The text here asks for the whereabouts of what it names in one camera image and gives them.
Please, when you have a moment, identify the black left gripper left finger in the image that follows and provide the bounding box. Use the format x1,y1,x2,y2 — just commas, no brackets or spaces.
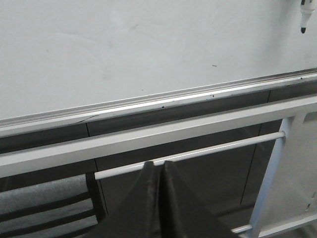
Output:
85,162,159,238

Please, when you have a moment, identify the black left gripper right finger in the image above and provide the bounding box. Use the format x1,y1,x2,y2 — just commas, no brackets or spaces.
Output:
160,161,238,238

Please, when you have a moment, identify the white black whiteboard marker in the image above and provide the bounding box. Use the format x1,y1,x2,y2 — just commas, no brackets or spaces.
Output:
300,0,317,34

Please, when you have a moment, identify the white metal pegboard rack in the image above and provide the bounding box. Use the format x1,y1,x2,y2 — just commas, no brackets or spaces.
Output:
0,95,317,238

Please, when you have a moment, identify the large whiteboard with aluminium frame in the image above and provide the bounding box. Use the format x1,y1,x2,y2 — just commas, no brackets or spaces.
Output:
0,0,317,137

